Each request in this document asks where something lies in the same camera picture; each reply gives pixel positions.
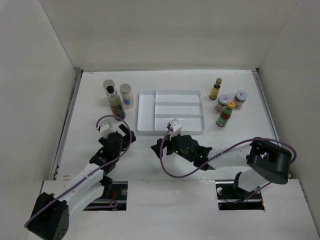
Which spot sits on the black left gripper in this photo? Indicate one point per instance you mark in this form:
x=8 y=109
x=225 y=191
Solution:
x=125 y=139

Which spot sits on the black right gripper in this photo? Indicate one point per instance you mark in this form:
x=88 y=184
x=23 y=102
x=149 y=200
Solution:
x=167 y=142

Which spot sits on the dark soy sauce bottle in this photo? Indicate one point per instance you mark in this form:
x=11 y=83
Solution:
x=115 y=103

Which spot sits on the white granule jar blue label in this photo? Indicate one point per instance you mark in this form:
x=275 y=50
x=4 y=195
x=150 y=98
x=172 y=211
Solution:
x=127 y=95

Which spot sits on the green label chili sauce bottle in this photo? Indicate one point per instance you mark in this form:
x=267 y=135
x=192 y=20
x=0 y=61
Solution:
x=225 y=115

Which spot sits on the small yellow sesame oil bottle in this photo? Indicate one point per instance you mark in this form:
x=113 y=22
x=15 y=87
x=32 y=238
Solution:
x=215 y=89

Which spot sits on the red lid sauce jar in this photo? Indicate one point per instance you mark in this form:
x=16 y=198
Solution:
x=222 y=102

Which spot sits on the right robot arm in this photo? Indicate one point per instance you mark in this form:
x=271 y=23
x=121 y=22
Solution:
x=268 y=160

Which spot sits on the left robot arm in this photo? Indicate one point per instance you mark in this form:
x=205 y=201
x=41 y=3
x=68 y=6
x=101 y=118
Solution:
x=52 y=212

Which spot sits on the white divided organizer tray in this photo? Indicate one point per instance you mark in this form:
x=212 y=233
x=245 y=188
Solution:
x=156 y=108

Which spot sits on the red lid paste jar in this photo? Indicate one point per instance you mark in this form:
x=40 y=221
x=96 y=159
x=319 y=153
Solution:
x=239 y=98

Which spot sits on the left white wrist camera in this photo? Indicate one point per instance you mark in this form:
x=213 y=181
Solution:
x=106 y=127

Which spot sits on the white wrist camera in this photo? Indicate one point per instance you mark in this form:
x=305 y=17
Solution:
x=106 y=127
x=174 y=127

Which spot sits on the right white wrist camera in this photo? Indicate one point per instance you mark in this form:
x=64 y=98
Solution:
x=174 y=127

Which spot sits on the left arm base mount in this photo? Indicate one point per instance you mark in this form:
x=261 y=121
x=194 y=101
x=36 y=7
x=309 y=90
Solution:
x=114 y=199

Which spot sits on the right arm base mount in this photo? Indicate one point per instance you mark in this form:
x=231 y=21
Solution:
x=231 y=198

